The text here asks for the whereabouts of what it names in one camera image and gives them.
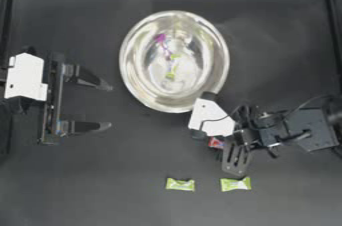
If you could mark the red candy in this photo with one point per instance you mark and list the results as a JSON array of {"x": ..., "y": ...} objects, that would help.
[{"x": 216, "y": 142}]

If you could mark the green candy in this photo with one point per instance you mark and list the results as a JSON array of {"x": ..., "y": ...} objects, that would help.
[
  {"x": 235, "y": 184},
  {"x": 179, "y": 184},
  {"x": 171, "y": 66}
]

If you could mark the purple candy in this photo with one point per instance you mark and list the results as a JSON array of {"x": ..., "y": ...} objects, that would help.
[{"x": 160, "y": 39}]

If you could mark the steel bowl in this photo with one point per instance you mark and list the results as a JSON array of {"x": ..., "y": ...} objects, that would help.
[{"x": 141, "y": 80}]

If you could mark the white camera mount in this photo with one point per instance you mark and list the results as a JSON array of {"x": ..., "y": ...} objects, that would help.
[
  {"x": 208, "y": 116},
  {"x": 24, "y": 76}
]

